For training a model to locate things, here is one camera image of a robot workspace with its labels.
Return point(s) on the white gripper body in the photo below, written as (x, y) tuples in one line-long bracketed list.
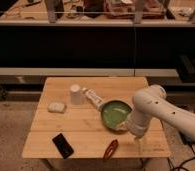
[(139, 142)]

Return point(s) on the black smartphone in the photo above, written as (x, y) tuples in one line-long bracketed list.
[(63, 146)]

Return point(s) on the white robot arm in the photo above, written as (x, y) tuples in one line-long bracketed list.
[(151, 102)]

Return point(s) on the green round plate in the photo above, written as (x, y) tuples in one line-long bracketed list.
[(114, 113)]

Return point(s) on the white tube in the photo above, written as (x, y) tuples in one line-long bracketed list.
[(93, 98)]

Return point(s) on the wooden table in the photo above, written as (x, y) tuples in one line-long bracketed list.
[(81, 124)]

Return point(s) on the white paper cup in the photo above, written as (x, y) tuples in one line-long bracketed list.
[(76, 94)]

